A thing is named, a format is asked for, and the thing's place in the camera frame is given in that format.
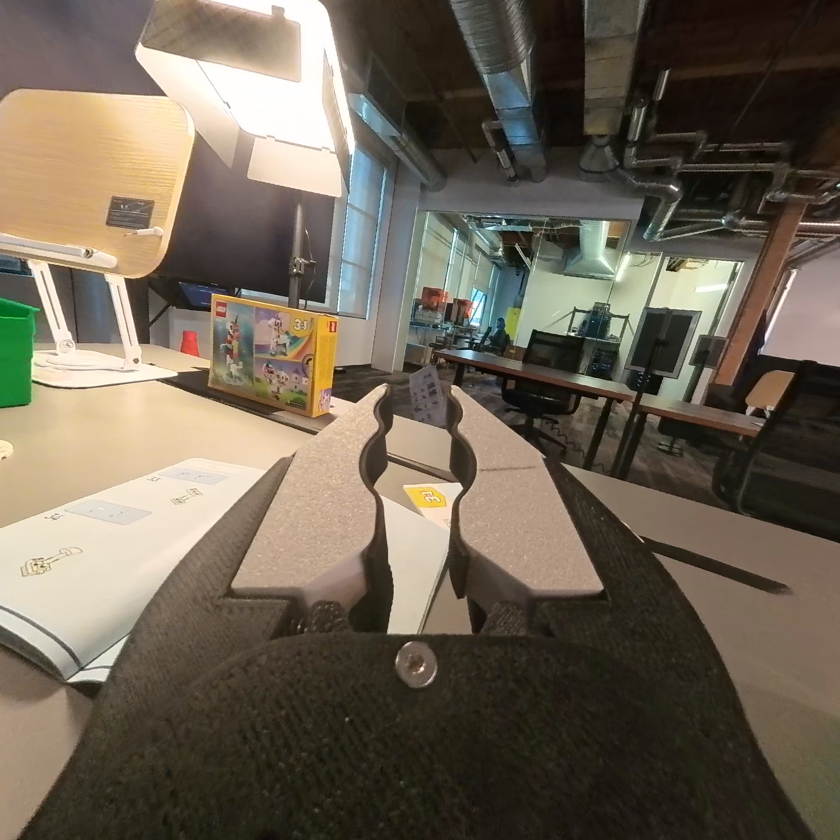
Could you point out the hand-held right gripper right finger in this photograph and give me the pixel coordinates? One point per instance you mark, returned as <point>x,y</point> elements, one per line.
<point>525,525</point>

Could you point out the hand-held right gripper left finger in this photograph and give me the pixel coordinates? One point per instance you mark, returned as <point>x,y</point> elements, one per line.
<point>308,518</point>

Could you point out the green plastic bin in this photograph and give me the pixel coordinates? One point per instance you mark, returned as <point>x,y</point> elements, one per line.
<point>13,354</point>

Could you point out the yellow lego box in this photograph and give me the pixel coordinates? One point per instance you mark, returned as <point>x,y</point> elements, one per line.
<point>269,354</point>

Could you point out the lego instruction booklet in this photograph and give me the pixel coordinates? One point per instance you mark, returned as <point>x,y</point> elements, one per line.
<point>98,544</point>

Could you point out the long brown table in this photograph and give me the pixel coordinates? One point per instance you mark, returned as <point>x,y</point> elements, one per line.
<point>525,371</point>

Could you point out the small printed paper card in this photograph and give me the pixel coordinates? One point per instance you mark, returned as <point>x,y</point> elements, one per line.
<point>426,394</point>

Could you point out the black office chair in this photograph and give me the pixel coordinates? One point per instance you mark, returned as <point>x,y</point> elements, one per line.
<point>551,358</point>

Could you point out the black strip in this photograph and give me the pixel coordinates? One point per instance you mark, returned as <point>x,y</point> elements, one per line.
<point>722,568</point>

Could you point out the metal equipment rack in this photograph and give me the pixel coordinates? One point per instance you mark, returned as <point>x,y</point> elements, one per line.
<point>600,334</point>

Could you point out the short brown table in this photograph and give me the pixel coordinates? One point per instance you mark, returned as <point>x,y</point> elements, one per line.
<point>702,413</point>

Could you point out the red cup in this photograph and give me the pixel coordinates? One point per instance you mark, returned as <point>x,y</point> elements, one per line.
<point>190,344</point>

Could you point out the orange 3d printer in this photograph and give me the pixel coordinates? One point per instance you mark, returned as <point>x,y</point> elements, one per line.
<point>433,302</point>
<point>463,310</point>

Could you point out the black panel on stand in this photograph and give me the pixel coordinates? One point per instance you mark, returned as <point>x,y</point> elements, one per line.
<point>663,341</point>

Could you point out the dark tilted screen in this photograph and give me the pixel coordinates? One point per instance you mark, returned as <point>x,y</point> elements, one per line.
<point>200,294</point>

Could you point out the black light stand pole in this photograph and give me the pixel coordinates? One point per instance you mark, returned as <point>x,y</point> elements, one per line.
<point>298,249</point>

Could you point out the black mesh chair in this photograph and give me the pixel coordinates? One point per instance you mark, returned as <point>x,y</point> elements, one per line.
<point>787,453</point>

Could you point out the metal vent hood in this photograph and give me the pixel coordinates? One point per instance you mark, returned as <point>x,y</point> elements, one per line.
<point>590,256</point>

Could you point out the tan wooden chair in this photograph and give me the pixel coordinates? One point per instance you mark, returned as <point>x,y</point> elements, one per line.
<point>774,390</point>

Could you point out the wooden book stand white base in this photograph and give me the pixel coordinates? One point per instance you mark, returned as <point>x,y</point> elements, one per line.
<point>79,170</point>

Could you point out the studio light panel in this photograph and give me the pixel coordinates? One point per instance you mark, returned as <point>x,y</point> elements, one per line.
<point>262,85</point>

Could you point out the yellow wall sign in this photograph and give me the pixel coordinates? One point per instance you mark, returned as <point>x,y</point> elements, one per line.
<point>514,321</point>

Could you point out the wooden post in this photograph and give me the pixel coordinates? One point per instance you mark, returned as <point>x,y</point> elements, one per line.
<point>768,282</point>

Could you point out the round silver ventilation duct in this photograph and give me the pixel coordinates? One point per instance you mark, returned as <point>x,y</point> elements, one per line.
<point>505,59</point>

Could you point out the rectangular silver ventilation duct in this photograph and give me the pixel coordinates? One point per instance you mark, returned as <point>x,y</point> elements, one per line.
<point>613,59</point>

